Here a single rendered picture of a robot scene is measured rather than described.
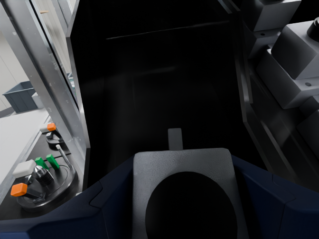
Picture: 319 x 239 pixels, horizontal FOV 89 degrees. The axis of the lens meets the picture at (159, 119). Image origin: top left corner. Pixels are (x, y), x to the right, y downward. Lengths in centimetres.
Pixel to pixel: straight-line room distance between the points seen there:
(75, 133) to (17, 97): 213
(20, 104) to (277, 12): 227
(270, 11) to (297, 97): 10
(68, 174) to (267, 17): 53
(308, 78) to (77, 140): 23
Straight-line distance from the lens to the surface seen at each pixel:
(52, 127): 63
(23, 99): 229
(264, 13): 24
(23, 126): 130
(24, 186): 46
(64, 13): 32
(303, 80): 21
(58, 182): 53
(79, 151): 18
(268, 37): 25
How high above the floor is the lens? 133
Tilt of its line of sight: 32 degrees down
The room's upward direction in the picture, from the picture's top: 8 degrees counter-clockwise
